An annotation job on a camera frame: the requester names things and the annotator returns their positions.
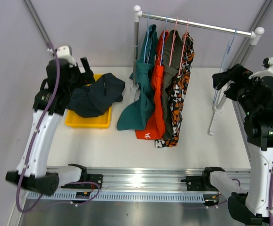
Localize slotted cable duct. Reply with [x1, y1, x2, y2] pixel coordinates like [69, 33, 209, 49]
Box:
[42, 191, 205, 203]

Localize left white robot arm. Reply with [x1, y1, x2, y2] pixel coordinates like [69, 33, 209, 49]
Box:
[5, 57, 95, 195]

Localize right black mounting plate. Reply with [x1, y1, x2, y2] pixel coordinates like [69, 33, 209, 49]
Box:
[180, 176, 218, 192]

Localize blue hanger of teal shorts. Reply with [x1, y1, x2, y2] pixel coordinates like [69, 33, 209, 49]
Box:
[143, 13, 150, 63]

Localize blue wire hanger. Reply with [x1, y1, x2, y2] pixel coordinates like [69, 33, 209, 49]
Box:
[213, 28, 237, 105]

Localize dark navy shorts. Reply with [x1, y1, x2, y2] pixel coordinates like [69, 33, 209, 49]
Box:
[67, 73, 125, 118]

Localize metal clothes rack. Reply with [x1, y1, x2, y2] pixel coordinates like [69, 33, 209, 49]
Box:
[129, 5, 265, 136]

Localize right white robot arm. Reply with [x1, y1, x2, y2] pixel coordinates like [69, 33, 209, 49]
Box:
[201, 63, 273, 226]

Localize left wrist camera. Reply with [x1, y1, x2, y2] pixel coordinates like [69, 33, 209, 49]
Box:
[47, 42, 77, 67]

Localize blue hanger of orange shorts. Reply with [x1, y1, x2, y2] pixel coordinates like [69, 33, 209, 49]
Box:
[160, 15, 168, 66]

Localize orange camouflage pattern shorts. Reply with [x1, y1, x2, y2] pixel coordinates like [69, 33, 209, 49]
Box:
[155, 35, 195, 148]

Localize teal shorts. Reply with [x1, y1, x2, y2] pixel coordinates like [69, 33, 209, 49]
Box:
[116, 24, 158, 131]

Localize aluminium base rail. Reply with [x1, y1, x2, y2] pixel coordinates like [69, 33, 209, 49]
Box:
[17, 166, 252, 195]

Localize pink hanger of olive shorts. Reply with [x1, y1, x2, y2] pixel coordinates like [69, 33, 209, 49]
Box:
[169, 17, 178, 66]

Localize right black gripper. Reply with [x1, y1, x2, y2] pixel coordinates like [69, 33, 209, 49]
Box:
[212, 63, 260, 114]

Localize olive green shorts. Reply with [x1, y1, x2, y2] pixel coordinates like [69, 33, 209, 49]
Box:
[162, 30, 183, 139]

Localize pink hanger of camouflage shorts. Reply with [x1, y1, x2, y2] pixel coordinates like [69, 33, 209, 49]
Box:
[178, 20, 189, 75]

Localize yellow plastic tray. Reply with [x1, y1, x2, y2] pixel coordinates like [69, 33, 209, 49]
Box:
[65, 74, 112, 129]

